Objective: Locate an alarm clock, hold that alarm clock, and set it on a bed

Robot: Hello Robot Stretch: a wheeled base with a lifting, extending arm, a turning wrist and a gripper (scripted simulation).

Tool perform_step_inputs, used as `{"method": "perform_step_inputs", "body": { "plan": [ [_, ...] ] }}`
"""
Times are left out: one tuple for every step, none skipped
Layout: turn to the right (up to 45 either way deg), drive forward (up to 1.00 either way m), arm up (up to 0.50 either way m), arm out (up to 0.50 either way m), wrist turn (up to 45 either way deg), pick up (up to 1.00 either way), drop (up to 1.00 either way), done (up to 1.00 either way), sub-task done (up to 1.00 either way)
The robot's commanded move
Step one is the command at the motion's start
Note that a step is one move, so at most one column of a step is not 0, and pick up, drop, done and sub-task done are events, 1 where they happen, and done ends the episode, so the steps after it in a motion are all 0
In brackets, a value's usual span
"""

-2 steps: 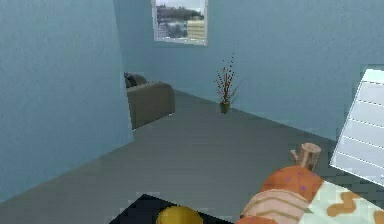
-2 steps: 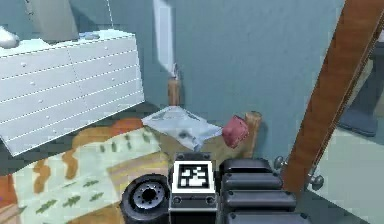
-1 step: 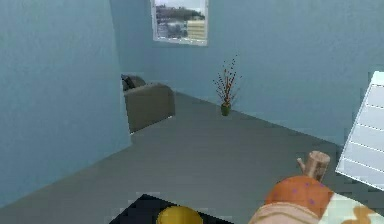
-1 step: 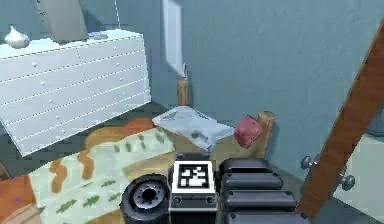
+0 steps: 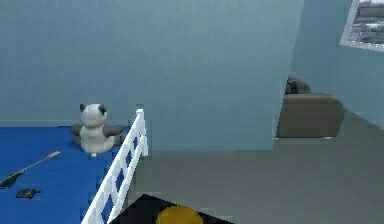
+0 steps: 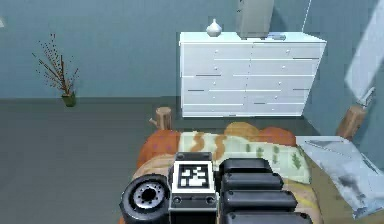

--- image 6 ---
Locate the red twig house plant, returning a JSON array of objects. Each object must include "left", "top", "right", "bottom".
[{"left": 31, "top": 32, "right": 80, "bottom": 108}]

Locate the white vase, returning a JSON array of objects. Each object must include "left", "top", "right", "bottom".
[{"left": 205, "top": 18, "right": 223, "bottom": 38}]

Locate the grey cloth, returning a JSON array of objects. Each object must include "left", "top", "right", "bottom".
[{"left": 295, "top": 135, "right": 384, "bottom": 220}]

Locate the small blue flat object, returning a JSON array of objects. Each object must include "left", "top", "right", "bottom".
[{"left": 265, "top": 32, "right": 288, "bottom": 42}]

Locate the white chest of drawers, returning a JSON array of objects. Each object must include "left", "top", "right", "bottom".
[{"left": 178, "top": 31, "right": 328, "bottom": 119}]

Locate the grey box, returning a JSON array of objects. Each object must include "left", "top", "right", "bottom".
[{"left": 235, "top": 0, "right": 275, "bottom": 40}]

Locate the wooden log stool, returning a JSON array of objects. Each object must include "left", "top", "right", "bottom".
[
  {"left": 148, "top": 106, "right": 174, "bottom": 131},
  {"left": 335, "top": 105, "right": 368, "bottom": 141}
]

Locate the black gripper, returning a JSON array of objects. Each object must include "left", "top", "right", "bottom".
[{"left": 119, "top": 173, "right": 172, "bottom": 224}]

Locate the bed with orange cover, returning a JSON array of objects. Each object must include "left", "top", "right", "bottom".
[{"left": 117, "top": 121, "right": 384, "bottom": 224}]

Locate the pale patterned pillow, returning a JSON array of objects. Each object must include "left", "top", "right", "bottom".
[{"left": 178, "top": 130, "right": 312, "bottom": 185}]

